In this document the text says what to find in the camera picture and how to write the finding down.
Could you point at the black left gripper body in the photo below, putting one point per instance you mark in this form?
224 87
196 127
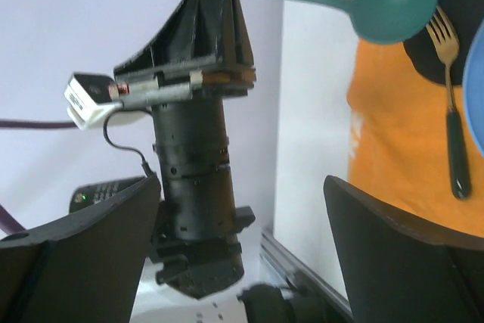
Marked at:
195 237

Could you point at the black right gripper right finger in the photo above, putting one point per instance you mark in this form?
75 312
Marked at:
398 267

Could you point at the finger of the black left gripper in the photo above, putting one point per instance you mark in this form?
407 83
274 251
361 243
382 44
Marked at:
235 40
197 29

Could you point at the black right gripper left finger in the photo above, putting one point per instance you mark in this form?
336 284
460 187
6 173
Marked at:
84 267

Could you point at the orange cartoon cloth placemat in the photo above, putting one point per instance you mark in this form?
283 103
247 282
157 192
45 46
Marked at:
398 131

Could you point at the gold fork green handle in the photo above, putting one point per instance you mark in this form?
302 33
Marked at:
447 47

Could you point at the light blue plate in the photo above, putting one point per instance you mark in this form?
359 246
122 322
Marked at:
473 89

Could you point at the left aluminium frame post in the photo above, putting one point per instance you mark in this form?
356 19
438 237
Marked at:
298 275

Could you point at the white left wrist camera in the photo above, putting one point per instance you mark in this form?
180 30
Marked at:
89 99

